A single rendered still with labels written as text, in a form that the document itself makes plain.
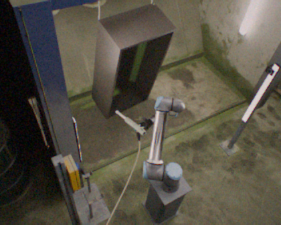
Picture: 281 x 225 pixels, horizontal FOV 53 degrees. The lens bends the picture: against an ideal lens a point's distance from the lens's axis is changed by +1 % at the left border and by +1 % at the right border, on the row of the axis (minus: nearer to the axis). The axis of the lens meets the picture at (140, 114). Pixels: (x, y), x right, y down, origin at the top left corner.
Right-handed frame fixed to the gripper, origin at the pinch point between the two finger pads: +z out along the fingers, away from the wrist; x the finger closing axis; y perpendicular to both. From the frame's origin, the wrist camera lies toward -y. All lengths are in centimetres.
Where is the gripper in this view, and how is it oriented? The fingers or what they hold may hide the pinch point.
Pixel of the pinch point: (136, 129)
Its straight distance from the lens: 291.0
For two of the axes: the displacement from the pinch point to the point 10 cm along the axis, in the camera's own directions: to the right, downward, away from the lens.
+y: 0.8, 7.4, 6.6
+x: -6.5, -4.6, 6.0
